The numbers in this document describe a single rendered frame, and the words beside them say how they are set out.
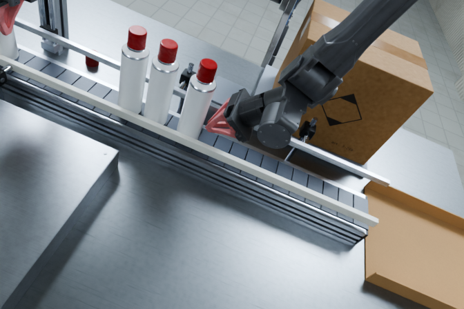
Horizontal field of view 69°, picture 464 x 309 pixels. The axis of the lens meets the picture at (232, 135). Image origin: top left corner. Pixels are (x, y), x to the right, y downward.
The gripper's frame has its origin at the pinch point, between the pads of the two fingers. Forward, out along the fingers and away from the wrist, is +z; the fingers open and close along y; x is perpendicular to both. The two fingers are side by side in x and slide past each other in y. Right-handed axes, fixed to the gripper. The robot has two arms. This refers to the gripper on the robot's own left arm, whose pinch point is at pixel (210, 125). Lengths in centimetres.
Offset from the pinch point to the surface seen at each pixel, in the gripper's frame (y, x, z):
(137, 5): -189, -20, 139
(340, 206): 4.6, 25.8, -18.5
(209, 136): -2.4, 3.9, 4.2
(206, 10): -227, 17, 109
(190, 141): 4.4, -0.6, 3.4
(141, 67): 1.0, -17.8, 4.0
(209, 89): 1.9, -8.7, -6.6
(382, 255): 6.1, 42.4, -21.6
